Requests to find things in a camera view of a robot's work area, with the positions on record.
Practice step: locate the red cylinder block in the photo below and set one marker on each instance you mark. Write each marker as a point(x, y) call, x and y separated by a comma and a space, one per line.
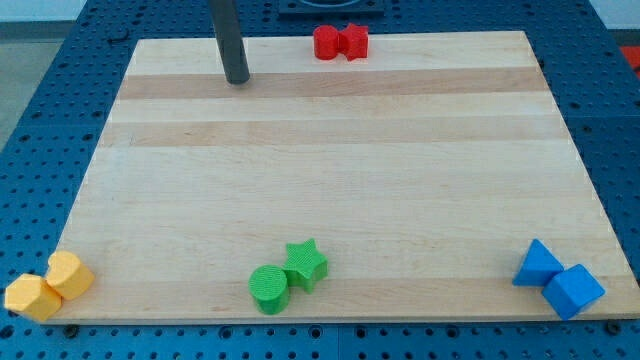
point(326, 42)

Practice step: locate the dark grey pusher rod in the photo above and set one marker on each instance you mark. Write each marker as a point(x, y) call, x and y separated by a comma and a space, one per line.
point(229, 40)

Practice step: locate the green cylinder block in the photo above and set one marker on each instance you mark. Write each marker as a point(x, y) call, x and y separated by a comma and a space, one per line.
point(268, 286)

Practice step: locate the yellow hexagon block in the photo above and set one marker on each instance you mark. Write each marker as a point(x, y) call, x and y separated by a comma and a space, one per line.
point(30, 296)

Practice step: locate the blue cube block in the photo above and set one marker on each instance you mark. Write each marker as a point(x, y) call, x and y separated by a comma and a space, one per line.
point(572, 291)

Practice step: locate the green star block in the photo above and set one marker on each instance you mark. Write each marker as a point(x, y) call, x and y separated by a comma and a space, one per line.
point(305, 265)

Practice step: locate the wooden board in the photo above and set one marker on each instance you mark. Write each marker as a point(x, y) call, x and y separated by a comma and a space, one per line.
point(422, 172)

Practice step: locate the red star block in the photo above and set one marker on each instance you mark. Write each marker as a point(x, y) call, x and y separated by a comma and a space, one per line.
point(354, 41)

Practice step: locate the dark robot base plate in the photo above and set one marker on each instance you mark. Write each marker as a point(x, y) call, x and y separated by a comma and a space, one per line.
point(330, 7)

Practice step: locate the blue triangle block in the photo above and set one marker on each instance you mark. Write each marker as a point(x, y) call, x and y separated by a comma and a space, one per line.
point(538, 266)

